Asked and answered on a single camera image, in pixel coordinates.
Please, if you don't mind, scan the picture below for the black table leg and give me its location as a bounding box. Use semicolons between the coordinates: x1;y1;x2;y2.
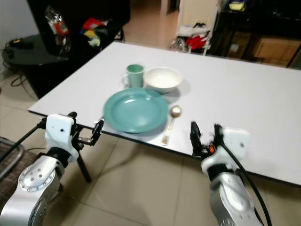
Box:
77;152;93;184

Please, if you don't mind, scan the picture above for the gold spoon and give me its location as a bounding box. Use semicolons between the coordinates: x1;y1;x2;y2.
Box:
161;105;182;145

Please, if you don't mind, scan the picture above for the green plate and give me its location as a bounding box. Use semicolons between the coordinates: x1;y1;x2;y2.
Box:
103;88;170;134

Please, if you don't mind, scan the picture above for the white bowl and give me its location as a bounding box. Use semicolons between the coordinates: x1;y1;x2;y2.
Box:
144;67;183;93

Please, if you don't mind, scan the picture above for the green mug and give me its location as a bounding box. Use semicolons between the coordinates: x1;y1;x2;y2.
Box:
123;64;145;89

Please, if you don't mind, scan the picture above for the black television stand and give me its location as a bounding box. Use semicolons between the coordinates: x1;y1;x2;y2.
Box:
1;34;76;99

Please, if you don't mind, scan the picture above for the brown woven chair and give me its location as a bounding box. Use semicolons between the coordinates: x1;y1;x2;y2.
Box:
0;137;30;205

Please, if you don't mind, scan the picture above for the small black device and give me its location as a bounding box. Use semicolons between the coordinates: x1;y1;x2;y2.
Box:
7;40;34;50

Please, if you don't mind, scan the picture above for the colourful toy pile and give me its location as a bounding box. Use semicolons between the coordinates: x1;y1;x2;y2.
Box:
81;17;110;47

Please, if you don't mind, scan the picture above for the clear plastic snack bag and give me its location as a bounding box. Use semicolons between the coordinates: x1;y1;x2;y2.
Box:
45;6;71;51

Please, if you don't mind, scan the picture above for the red cloth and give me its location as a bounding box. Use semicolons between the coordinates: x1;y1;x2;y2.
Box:
185;34;208;51

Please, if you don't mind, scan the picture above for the brown cardboard box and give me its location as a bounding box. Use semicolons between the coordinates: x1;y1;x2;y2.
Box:
252;37;301;67

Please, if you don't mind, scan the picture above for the black television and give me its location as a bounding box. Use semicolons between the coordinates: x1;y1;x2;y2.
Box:
27;0;131;55

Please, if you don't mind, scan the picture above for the black desk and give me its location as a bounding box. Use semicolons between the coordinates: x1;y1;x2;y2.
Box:
209;0;301;69

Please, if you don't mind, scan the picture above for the white shelf rack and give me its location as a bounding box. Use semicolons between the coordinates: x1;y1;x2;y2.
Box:
174;0;221;51

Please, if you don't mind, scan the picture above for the yellow object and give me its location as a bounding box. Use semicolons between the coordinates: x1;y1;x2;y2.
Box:
228;1;246;11

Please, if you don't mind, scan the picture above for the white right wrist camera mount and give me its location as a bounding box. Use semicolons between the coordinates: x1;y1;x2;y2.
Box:
222;127;251;163

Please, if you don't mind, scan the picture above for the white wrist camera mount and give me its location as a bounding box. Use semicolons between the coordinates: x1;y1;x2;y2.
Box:
45;114;79;158
222;127;251;163

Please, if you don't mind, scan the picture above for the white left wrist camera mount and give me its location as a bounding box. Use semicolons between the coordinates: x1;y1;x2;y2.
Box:
45;114;79;158

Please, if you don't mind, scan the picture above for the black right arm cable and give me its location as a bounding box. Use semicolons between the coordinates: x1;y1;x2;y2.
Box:
220;140;272;226

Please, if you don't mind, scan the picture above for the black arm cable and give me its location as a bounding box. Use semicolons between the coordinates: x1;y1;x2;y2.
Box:
0;120;47;161
220;140;272;226

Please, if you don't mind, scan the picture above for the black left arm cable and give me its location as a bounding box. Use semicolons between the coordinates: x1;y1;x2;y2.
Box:
0;120;47;161

